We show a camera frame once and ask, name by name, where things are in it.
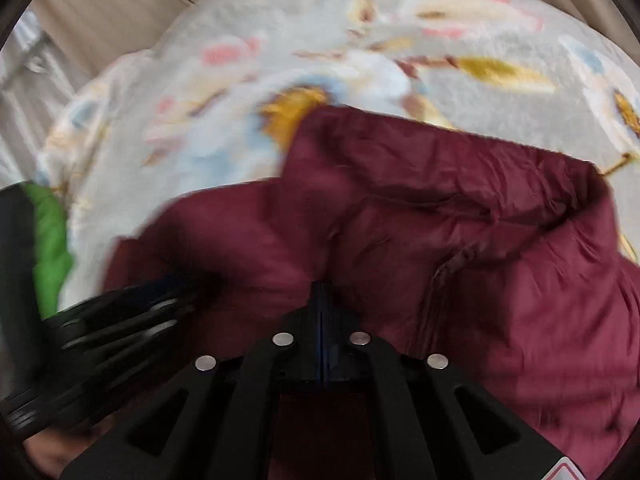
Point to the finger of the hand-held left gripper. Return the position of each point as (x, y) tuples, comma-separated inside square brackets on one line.
[(135, 337), (130, 302)]

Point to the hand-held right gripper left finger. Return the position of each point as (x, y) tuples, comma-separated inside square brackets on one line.
[(299, 352)]

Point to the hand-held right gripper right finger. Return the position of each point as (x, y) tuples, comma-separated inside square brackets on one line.
[(346, 355)]

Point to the maroon puffer jacket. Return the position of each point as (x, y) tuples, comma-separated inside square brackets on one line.
[(400, 240)]

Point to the green pillow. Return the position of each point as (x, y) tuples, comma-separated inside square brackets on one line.
[(50, 245)]

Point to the white curtain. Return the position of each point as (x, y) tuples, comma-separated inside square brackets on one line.
[(30, 110)]

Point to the floral fleece blanket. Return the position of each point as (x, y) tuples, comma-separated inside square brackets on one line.
[(250, 85)]

